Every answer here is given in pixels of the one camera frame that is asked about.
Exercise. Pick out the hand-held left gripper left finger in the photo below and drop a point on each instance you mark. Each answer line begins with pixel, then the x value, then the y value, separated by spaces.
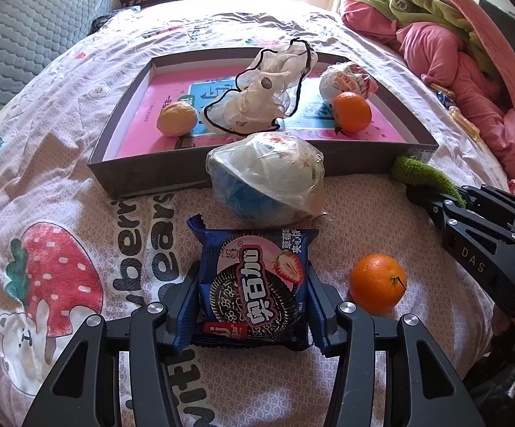
pixel 183 336

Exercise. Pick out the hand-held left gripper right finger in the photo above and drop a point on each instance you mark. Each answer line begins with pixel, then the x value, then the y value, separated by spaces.
pixel 320 342

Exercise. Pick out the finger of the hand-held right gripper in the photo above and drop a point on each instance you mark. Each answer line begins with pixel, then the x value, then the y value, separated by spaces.
pixel 475 224
pixel 506 204

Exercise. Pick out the blue cookie packet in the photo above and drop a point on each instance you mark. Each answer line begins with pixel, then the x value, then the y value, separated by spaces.
pixel 248 284

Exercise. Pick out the shallow grey cardboard box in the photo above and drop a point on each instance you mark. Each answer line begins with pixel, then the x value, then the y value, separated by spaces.
pixel 151 173

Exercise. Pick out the orange tangerine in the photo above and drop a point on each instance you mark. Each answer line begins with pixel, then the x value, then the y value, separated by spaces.
pixel 351 112
pixel 377 282

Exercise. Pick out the white round snack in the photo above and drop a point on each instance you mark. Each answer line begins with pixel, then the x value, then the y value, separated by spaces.
pixel 344 81

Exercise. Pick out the pale yellow round fruit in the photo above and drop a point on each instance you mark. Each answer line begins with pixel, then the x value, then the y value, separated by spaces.
pixel 176 118

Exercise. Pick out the clear plastic bag black trim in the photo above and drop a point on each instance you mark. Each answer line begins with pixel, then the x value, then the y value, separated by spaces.
pixel 257 89

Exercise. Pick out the green knitted item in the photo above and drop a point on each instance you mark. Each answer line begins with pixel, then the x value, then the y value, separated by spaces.
pixel 422 175

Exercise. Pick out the yellow snack packet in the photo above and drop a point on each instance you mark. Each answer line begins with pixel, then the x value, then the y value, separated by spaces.
pixel 464 123
pixel 443 88

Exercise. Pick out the blue snack packet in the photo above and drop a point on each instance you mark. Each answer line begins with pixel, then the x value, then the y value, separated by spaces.
pixel 445 98

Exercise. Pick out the pink garment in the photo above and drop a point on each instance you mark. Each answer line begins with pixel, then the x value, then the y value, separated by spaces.
pixel 435 53

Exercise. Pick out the bagged blue white bowl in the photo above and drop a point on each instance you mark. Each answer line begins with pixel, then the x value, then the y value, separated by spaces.
pixel 262 182

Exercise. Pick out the black board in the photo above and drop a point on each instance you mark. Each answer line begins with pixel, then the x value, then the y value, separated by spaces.
pixel 506 31

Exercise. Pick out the pink and blue book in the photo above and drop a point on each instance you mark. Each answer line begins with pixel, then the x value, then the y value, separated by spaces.
pixel 139 135

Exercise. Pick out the salmon pink blanket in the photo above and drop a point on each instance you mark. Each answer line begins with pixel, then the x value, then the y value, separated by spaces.
pixel 462 4

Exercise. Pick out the green garment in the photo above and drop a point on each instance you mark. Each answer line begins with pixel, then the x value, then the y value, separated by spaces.
pixel 408 9

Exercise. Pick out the pink printed bedspread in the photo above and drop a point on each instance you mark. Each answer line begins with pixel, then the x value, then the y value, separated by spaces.
pixel 62 151

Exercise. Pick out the grey quilted mattress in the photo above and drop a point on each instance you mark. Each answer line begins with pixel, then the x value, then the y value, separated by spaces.
pixel 30 31

